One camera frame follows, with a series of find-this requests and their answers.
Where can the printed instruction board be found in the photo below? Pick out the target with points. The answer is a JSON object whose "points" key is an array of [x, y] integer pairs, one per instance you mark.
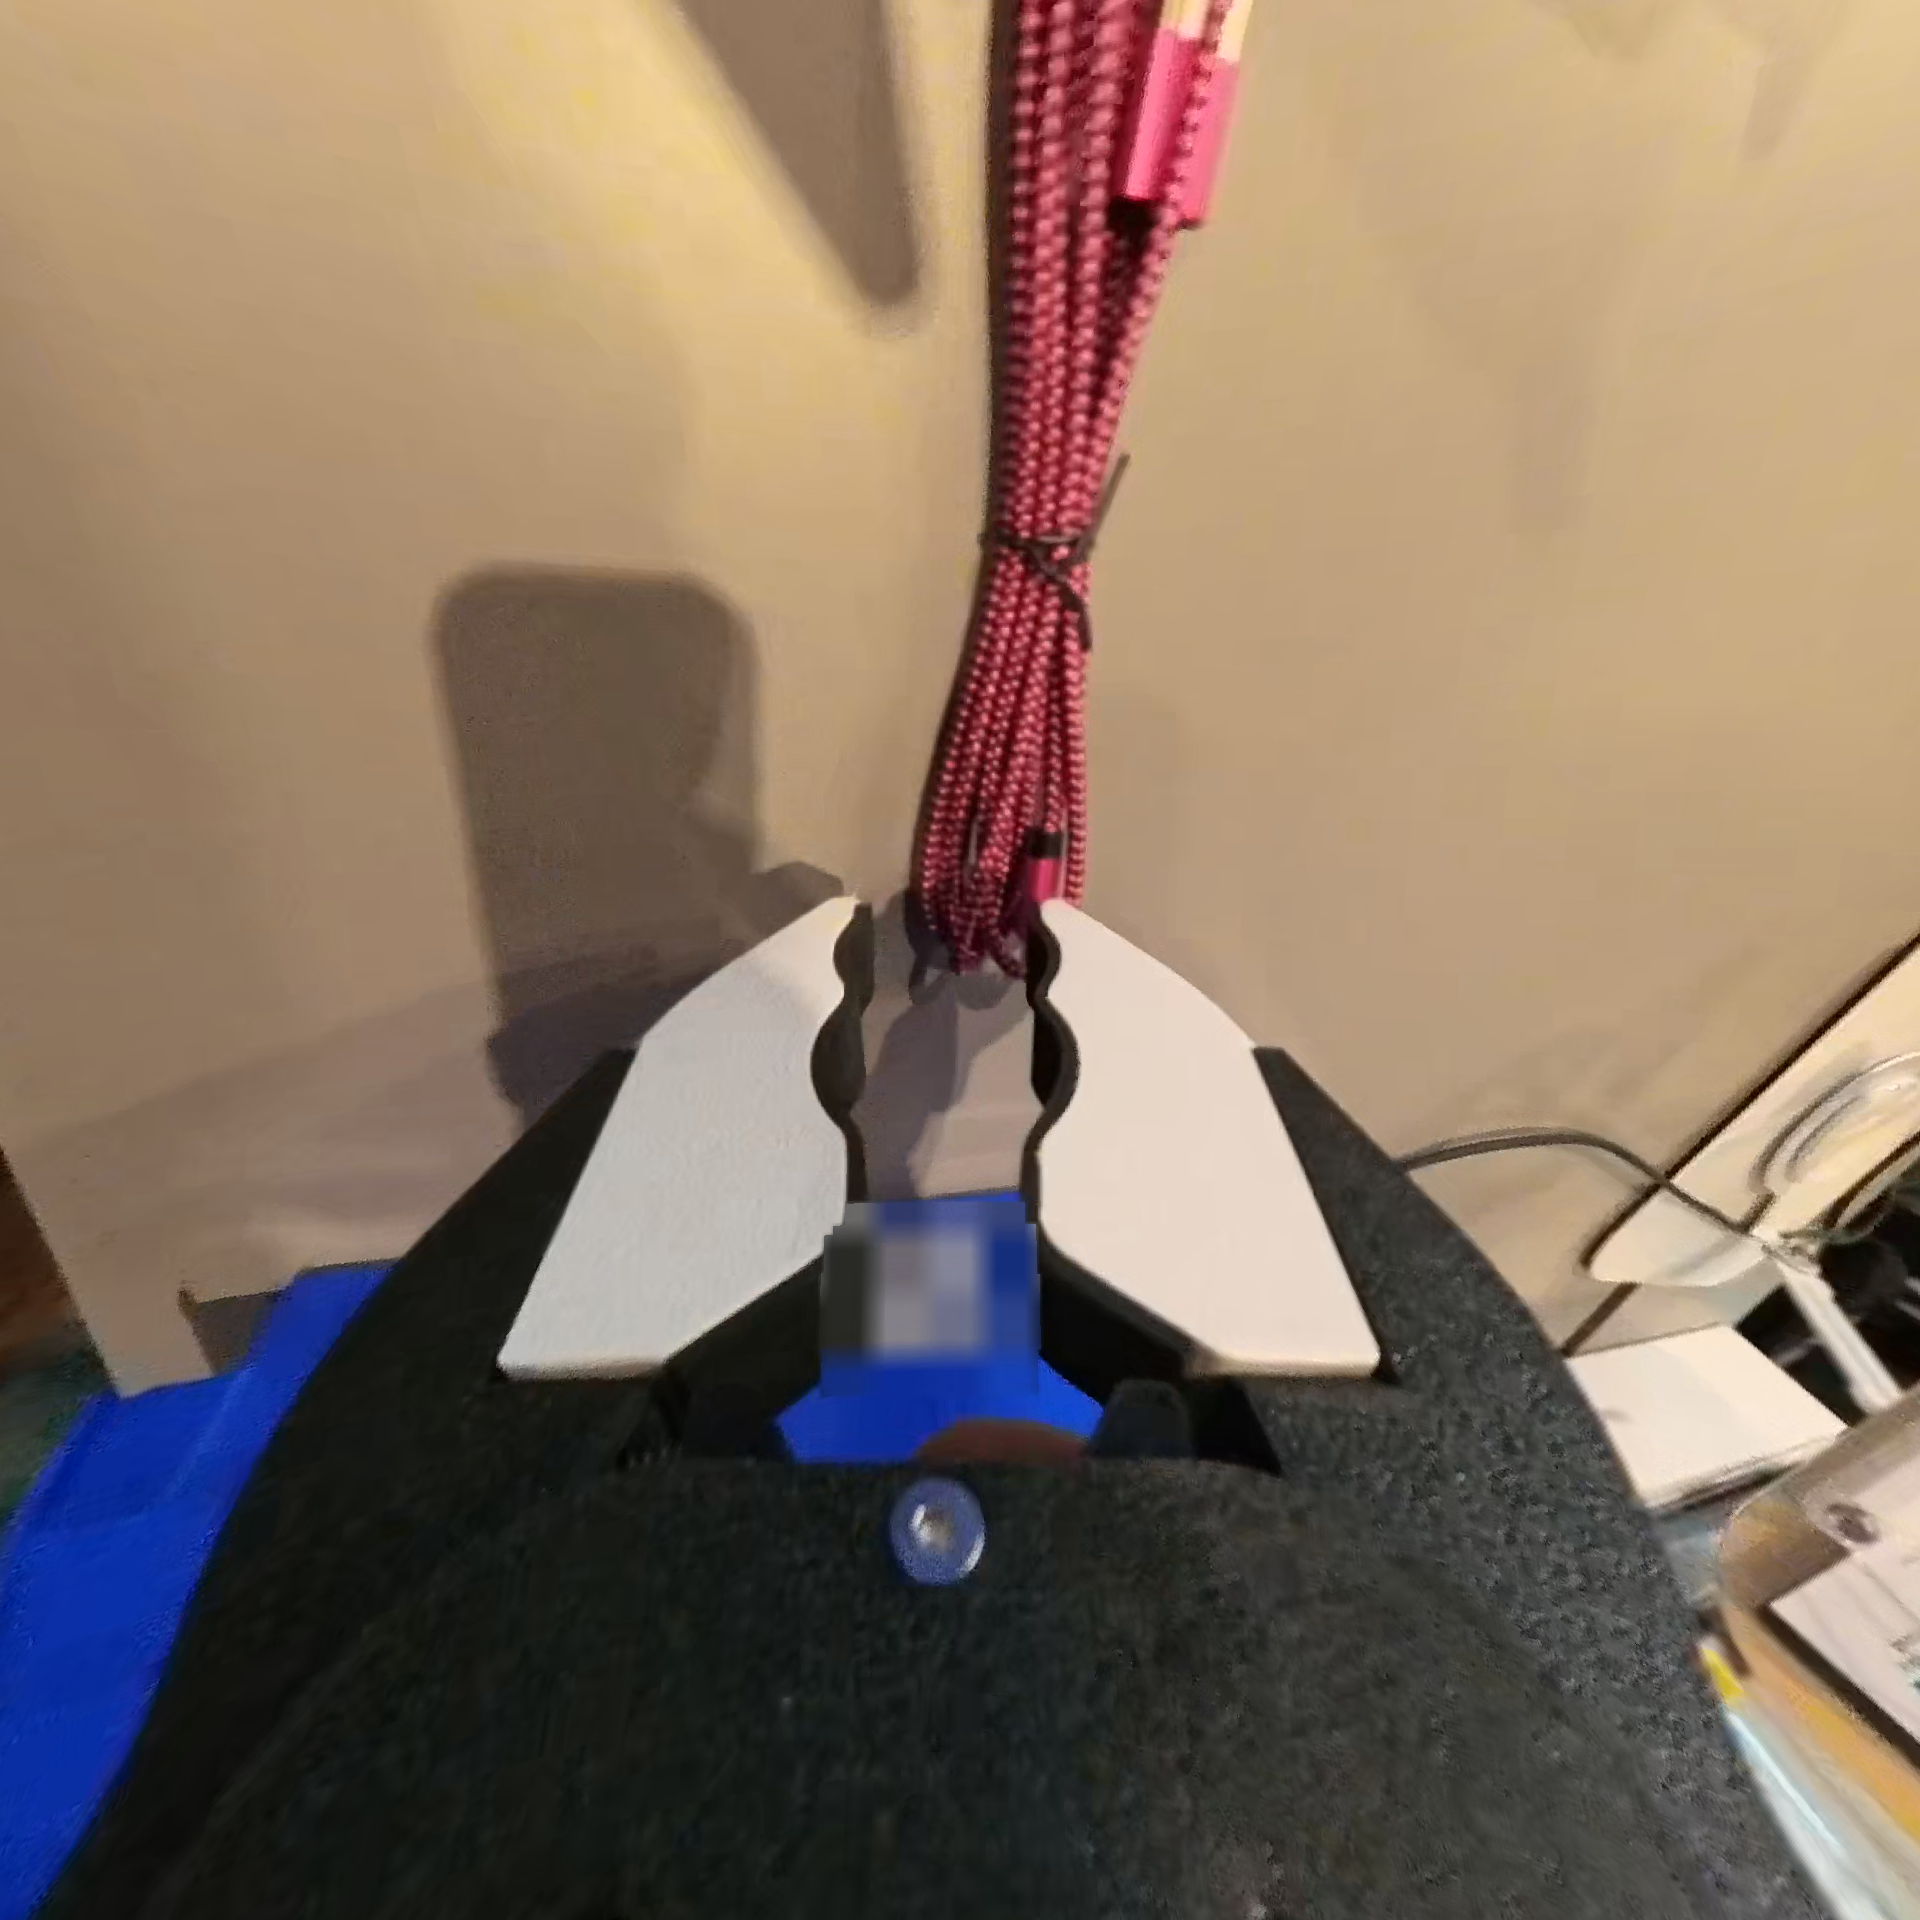
{"points": [[1845, 1650]]}

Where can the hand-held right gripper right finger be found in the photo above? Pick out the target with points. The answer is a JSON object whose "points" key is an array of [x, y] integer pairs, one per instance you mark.
{"points": [[1187, 1188]]}

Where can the black twist tie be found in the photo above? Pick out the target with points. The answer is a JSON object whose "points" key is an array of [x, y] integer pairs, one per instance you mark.
{"points": [[1038, 545]]}

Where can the blue plastic bin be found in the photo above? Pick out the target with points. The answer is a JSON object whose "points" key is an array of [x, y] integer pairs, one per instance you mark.
{"points": [[119, 1574]]}

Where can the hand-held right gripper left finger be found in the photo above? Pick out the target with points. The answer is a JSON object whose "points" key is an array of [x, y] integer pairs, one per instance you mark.
{"points": [[706, 1188]]}

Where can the white laptop box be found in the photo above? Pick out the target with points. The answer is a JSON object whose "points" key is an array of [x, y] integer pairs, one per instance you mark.
{"points": [[1697, 1412]]}

